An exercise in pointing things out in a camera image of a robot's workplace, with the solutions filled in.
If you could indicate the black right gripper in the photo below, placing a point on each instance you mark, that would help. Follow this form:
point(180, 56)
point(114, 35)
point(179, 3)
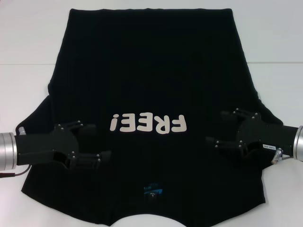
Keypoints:
point(265, 137)

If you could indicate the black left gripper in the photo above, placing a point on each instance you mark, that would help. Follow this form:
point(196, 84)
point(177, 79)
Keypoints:
point(47, 146)

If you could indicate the black t-shirt with white print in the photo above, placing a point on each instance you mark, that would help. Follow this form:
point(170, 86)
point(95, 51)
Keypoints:
point(151, 71)

